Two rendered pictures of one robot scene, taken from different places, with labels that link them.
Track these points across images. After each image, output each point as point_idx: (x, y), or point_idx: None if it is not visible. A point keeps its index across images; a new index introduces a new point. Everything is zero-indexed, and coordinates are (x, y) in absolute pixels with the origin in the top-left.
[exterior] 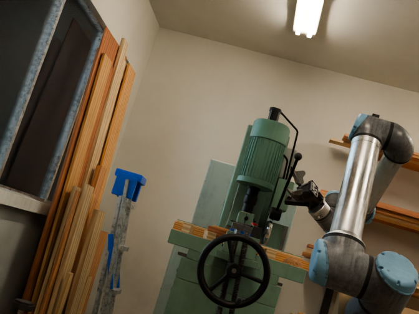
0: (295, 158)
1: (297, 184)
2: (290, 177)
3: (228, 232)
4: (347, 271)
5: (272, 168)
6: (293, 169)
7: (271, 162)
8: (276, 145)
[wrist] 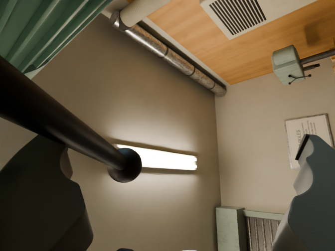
0: (140, 157)
1: (69, 246)
2: (68, 131)
3: None
4: None
5: (103, 2)
6: (107, 154)
7: (98, 14)
8: (54, 56)
